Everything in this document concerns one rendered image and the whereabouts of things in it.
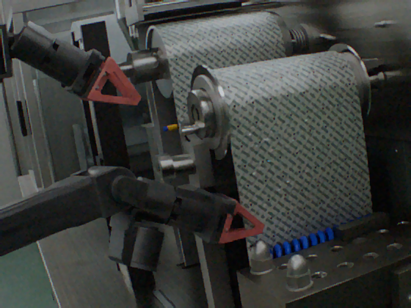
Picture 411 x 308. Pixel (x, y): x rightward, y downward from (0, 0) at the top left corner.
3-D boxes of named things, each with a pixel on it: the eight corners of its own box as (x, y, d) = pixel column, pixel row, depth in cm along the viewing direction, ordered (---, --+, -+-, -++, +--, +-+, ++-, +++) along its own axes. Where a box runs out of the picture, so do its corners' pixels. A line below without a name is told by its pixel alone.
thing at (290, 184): (249, 266, 94) (230, 149, 91) (371, 224, 102) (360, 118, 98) (251, 267, 94) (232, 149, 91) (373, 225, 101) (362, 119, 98)
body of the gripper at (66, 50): (82, 95, 84) (37, 71, 81) (73, 94, 93) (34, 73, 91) (105, 54, 84) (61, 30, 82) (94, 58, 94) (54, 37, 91)
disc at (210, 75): (197, 148, 104) (185, 61, 100) (199, 147, 105) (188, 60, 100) (233, 170, 91) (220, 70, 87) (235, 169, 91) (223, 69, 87)
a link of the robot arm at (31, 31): (3, 53, 82) (22, 17, 81) (6, 50, 88) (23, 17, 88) (42, 75, 84) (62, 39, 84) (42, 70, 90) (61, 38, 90)
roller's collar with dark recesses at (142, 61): (129, 85, 119) (124, 53, 118) (158, 78, 121) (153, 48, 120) (137, 84, 113) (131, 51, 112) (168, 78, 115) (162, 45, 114)
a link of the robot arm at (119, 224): (117, 172, 79) (86, 170, 85) (99, 259, 77) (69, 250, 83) (189, 195, 86) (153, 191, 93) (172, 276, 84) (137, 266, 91)
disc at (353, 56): (326, 119, 112) (318, 40, 108) (329, 118, 112) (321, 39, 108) (371, 135, 99) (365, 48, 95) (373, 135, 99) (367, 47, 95)
